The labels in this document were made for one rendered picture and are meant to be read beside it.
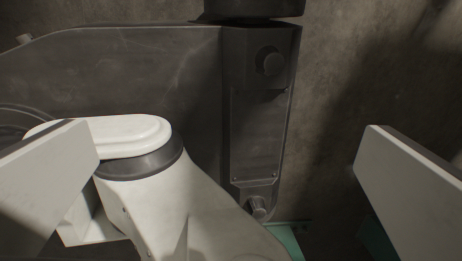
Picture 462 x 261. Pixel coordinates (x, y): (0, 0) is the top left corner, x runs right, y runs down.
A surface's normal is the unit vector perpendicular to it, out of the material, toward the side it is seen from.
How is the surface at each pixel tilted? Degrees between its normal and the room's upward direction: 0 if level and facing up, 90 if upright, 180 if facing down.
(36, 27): 0
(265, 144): 0
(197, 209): 90
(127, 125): 90
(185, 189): 90
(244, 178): 0
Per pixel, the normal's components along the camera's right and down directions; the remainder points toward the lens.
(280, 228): 0.12, -0.87
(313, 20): 0.17, 0.49
